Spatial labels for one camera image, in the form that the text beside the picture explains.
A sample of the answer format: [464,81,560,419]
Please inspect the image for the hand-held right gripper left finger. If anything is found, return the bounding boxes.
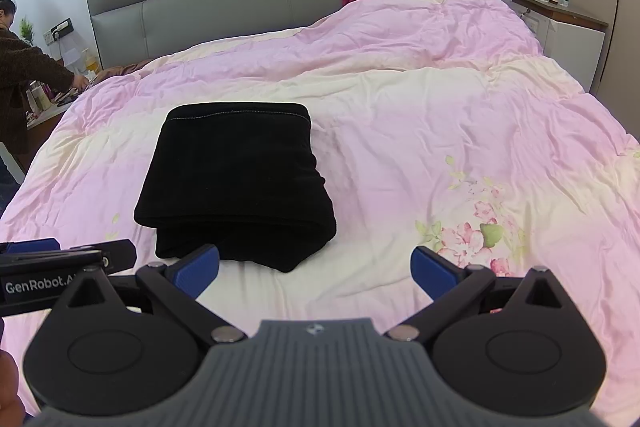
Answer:
[50,244,247,348]

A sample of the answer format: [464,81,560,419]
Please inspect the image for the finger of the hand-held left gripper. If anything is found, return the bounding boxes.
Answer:
[62,239,138,276]
[0,238,62,256]

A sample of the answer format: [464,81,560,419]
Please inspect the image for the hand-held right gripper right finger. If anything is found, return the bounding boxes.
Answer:
[384,246,581,348]

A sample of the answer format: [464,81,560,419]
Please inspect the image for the black pants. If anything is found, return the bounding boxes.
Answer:
[133,102,337,273]

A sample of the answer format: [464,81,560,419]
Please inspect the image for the person's left hand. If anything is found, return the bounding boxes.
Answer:
[0,349,25,427]

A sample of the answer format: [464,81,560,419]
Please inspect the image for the cluttered bedside table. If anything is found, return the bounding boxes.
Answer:
[0,76,97,188]

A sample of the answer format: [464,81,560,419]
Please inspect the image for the pink floral quilt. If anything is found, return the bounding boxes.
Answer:
[0,0,640,418]

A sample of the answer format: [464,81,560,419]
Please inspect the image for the white bottle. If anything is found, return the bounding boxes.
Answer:
[30,81,52,114]

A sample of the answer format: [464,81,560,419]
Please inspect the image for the brown cloth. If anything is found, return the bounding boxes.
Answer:
[91,58,152,84]

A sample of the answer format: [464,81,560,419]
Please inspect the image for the white bedside cabinet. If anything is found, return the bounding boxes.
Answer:
[506,0,609,96]

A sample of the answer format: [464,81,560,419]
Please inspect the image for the beige wooden cabinet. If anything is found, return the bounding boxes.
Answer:
[567,0,640,118]

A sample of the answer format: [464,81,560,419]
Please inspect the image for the wall socket with charger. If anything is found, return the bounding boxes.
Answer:
[43,20,75,44]

